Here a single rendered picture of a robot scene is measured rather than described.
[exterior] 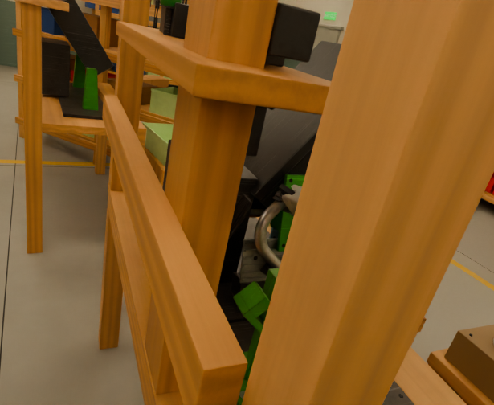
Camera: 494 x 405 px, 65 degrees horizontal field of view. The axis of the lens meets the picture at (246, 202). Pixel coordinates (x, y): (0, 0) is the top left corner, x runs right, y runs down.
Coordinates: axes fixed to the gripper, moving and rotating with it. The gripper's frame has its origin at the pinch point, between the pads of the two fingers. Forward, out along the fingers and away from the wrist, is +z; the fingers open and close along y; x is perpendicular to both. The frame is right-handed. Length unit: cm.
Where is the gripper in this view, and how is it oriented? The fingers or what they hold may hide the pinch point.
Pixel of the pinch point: (284, 201)
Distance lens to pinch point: 100.0
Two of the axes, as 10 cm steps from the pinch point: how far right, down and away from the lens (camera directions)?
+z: -4.2, -1.8, 8.9
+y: -5.6, -7.2, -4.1
